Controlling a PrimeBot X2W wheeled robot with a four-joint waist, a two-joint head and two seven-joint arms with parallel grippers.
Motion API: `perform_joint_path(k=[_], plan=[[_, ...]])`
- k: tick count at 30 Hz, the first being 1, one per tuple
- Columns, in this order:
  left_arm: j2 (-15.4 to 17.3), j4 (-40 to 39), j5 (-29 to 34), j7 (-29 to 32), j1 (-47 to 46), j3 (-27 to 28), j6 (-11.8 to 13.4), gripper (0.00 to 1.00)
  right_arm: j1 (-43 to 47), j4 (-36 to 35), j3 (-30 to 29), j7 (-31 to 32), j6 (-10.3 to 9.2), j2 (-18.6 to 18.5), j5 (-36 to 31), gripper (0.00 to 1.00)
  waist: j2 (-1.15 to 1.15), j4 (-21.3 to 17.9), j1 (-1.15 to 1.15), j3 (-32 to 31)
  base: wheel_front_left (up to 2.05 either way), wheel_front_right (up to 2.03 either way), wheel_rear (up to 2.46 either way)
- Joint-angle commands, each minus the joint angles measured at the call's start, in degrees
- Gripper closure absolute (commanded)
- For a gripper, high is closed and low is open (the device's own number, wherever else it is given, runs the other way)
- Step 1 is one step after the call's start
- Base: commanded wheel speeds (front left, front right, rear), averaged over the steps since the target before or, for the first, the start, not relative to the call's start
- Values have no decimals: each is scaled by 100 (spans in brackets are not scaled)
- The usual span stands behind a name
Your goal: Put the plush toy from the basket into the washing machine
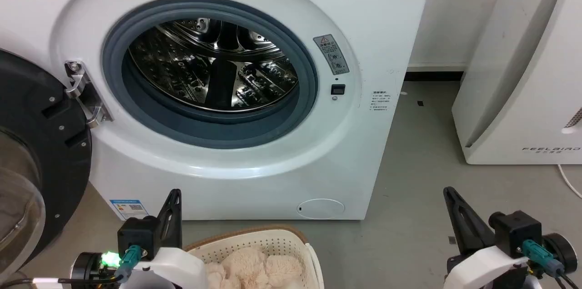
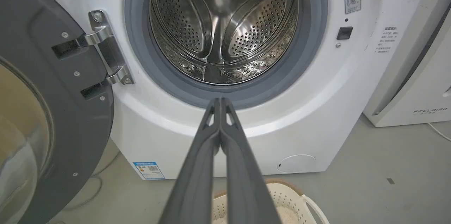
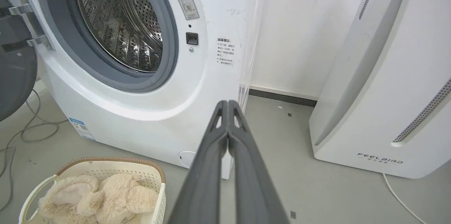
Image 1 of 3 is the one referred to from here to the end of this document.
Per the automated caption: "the white power cable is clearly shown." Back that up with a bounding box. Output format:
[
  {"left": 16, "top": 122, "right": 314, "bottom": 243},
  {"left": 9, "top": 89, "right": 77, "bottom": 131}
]
[{"left": 557, "top": 164, "right": 582, "bottom": 200}]

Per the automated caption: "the blue energy label sticker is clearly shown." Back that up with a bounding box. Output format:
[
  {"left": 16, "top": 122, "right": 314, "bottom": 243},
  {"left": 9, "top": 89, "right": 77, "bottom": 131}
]
[{"left": 109, "top": 199, "right": 150, "bottom": 222}]

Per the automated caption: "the white front-load washing machine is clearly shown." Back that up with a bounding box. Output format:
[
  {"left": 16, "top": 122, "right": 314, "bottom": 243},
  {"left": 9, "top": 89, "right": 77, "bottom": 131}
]
[{"left": 0, "top": 0, "right": 431, "bottom": 222}]

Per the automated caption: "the teal plug right gripper cable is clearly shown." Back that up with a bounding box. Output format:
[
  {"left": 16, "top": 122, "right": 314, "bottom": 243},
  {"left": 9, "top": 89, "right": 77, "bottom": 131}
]
[{"left": 522, "top": 239, "right": 582, "bottom": 289}]

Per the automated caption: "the grey rubber door gasket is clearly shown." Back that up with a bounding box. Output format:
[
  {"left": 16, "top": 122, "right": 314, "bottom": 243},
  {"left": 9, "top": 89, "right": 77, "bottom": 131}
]
[{"left": 102, "top": 0, "right": 319, "bottom": 150}]

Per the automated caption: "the stainless steel washing machine drum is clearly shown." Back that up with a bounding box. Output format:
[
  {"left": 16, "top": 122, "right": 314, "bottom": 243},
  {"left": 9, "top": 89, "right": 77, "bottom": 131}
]
[{"left": 127, "top": 17, "right": 300, "bottom": 113}]

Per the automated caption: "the metal door hinge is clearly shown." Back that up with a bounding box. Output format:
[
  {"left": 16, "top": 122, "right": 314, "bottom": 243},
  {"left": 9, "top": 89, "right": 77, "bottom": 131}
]
[{"left": 64, "top": 60, "right": 114, "bottom": 129}]

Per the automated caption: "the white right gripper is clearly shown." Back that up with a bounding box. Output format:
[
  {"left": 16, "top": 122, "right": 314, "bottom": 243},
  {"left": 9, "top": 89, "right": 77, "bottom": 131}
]
[{"left": 443, "top": 186, "right": 532, "bottom": 289}]

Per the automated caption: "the white perforated laundry basket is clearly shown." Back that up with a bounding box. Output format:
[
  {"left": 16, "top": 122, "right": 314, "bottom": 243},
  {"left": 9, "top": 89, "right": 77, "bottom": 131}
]
[{"left": 184, "top": 225, "right": 325, "bottom": 289}]

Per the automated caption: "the white Feelbird air purifier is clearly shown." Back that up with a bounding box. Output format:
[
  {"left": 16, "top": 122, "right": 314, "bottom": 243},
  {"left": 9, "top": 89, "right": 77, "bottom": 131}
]
[{"left": 452, "top": 0, "right": 582, "bottom": 165}]

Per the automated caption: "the grey warning sticker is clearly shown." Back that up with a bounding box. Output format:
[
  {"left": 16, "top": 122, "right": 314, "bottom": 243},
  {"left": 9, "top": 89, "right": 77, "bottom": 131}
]
[{"left": 313, "top": 34, "right": 351, "bottom": 76}]

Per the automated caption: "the small printed text label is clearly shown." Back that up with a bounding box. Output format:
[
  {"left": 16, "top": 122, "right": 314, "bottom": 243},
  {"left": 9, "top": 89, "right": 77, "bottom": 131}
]
[{"left": 369, "top": 90, "right": 393, "bottom": 113}]

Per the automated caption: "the oval filter access cover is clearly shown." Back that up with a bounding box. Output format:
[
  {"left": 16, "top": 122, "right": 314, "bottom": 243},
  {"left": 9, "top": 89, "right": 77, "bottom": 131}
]
[{"left": 297, "top": 198, "right": 346, "bottom": 220}]

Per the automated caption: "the black round washer door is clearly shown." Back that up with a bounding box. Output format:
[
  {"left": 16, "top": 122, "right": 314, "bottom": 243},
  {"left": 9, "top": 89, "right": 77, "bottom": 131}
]
[{"left": 0, "top": 48, "right": 94, "bottom": 280}]

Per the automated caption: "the cream fluffy plush toy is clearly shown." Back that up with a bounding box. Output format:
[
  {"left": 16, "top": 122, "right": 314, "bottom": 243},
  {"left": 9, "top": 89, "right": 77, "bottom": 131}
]
[{"left": 204, "top": 247, "right": 306, "bottom": 289}]

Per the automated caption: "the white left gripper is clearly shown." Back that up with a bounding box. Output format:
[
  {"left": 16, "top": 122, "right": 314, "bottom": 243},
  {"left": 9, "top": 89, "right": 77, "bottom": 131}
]
[{"left": 119, "top": 189, "right": 210, "bottom": 289}]

